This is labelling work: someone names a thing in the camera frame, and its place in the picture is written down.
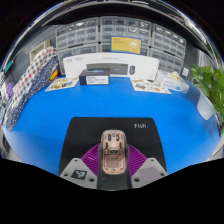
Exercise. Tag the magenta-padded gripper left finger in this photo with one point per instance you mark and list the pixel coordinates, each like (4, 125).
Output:
(78, 172)

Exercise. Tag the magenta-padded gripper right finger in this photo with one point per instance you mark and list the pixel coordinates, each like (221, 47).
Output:
(148, 172)

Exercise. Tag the rose gold computer mouse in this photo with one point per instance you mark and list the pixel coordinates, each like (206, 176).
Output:
(113, 153)

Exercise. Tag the black mouse pad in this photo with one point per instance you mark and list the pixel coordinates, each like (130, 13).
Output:
(90, 133)

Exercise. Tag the printed picture sheet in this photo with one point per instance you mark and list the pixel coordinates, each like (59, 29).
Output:
(62, 84)
(150, 86)

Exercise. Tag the white and blue tissue box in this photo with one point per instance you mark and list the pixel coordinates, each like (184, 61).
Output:
(171, 83)

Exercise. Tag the small black box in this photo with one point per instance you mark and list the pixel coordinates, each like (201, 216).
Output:
(94, 78)

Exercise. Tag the patterned fabric bag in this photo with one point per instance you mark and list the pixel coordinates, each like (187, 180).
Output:
(30, 83)

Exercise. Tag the purple small object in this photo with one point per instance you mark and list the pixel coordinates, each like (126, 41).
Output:
(9, 90)

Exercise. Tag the white keyboard box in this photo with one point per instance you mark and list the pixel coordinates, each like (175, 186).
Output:
(75, 65)

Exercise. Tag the potted green plant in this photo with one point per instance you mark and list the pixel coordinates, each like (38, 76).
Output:
(208, 80)

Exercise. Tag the white crate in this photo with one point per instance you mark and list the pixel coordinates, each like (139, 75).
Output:
(40, 50)

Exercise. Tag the yellow card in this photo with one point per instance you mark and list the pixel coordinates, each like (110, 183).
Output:
(126, 45)

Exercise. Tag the dark wall shelf unit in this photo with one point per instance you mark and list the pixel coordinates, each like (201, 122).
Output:
(106, 8)

